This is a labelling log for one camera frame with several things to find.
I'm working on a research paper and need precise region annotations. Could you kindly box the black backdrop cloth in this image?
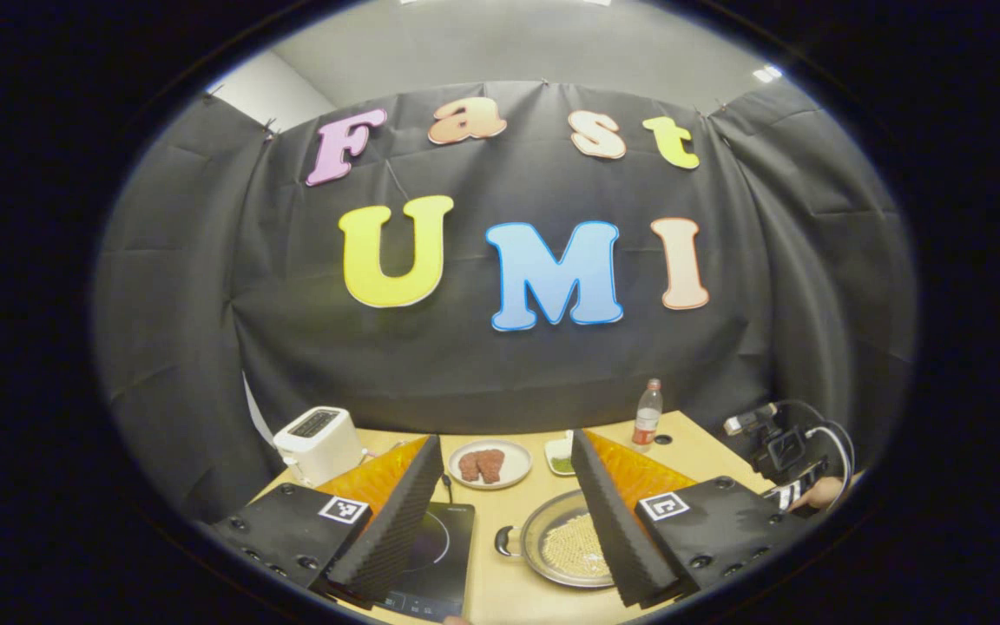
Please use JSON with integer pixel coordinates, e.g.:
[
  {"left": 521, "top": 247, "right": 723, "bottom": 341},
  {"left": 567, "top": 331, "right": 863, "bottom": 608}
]
[{"left": 92, "top": 78, "right": 918, "bottom": 522}]

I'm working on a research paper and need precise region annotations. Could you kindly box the white divided bean dish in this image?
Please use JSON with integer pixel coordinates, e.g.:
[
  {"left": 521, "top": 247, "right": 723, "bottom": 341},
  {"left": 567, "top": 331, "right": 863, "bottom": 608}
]
[{"left": 543, "top": 430, "right": 577, "bottom": 477}]

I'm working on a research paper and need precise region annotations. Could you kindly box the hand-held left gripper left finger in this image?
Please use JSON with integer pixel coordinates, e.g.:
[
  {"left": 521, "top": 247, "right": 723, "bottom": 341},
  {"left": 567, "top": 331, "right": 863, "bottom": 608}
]
[{"left": 209, "top": 434, "right": 446, "bottom": 609}]

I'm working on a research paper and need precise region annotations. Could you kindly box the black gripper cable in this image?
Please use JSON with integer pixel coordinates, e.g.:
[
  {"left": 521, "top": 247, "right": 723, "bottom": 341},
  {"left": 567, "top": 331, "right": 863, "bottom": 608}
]
[{"left": 773, "top": 398, "right": 857, "bottom": 506}]

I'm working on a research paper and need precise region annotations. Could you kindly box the black induction cooktop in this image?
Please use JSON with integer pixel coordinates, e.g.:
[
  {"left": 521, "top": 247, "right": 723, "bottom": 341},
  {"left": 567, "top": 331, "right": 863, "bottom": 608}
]
[{"left": 378, "top": 502, "right": 477, "bottom": 623}]

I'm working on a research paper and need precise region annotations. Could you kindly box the pile of yellow soybeans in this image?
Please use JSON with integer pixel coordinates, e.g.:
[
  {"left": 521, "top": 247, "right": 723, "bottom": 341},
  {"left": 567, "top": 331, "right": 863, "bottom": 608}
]
[{"left": 542, "top": 512, "right": 610, "bottom": 579}]

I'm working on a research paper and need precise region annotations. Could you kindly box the white toaster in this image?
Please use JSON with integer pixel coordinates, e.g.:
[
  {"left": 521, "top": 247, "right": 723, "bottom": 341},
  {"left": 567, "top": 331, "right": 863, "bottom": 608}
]
[{"left": 273, "top": 406, "right": 366, "bottom": 487}]

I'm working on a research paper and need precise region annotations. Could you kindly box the plastic bottle red label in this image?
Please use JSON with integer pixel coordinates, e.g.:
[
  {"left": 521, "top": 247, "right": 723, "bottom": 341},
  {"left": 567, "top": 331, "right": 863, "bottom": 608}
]
[{"left": 632, "top": 378, "right": 664, "bottom": 452}]

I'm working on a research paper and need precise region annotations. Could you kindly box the round white plate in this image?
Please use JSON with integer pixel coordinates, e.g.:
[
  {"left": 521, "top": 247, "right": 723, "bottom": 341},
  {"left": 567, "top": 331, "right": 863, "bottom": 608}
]
[{"left": 448, "top": 438, "right": 534, "bottom": 490}]

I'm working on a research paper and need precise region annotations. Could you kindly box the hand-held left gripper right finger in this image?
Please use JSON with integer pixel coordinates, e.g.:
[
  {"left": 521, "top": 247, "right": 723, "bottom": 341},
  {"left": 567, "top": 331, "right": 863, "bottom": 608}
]
[{"left": 569, "top": 428, "right": 813, "bottom": 609}]

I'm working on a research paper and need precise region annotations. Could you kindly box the white toaster cable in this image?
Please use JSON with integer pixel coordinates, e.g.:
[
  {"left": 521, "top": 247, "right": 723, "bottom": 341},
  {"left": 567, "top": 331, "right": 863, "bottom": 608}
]
[{"left": 242, "top": 373, "right": 281, "bottom": 449}]

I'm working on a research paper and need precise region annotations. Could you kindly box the stainless steel pot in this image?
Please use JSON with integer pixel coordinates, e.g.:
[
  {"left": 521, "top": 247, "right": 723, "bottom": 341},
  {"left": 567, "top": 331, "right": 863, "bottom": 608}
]
[{"left": 494, "top": 489, "right": 618, "bottom": 589}]

